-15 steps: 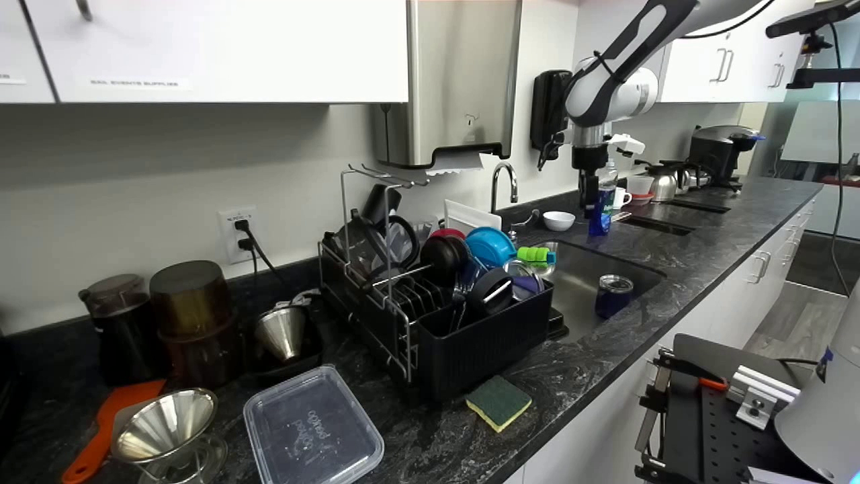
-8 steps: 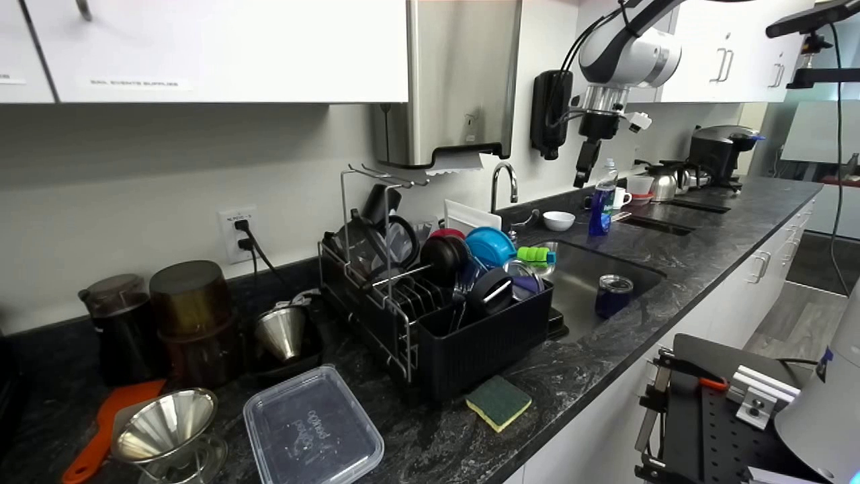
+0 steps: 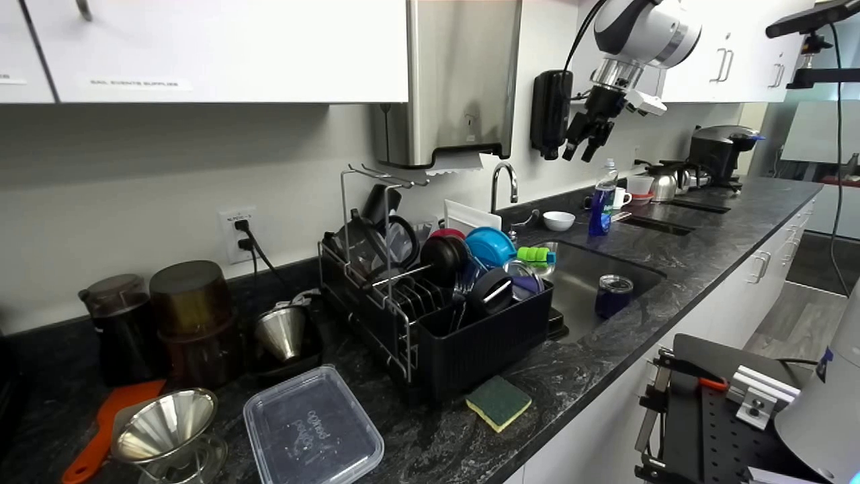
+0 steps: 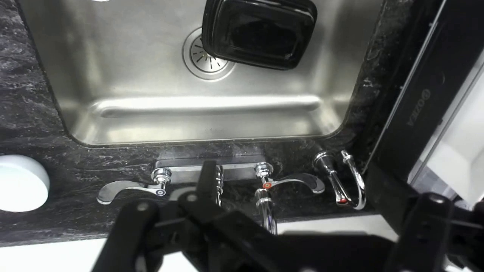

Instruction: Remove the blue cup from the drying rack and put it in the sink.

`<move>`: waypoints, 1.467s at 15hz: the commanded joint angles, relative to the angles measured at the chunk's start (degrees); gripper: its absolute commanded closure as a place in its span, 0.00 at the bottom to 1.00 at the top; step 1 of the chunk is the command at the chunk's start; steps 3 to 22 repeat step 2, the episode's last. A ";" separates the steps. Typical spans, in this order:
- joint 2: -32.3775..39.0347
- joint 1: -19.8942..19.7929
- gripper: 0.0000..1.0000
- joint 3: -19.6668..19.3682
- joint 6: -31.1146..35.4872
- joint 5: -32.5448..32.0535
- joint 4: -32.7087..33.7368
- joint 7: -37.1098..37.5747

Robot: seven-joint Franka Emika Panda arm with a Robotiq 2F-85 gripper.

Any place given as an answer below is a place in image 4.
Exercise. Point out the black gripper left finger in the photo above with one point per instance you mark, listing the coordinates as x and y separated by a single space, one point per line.
201 232

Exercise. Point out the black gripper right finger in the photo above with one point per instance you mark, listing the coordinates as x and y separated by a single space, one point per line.
438 236

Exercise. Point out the white bowl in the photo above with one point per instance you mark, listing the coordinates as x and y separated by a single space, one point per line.
19 182

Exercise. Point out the stainless steel sink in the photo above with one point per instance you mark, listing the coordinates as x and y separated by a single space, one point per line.
151 91

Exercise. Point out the chrome sink faucet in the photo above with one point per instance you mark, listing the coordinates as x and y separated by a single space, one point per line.
212 176

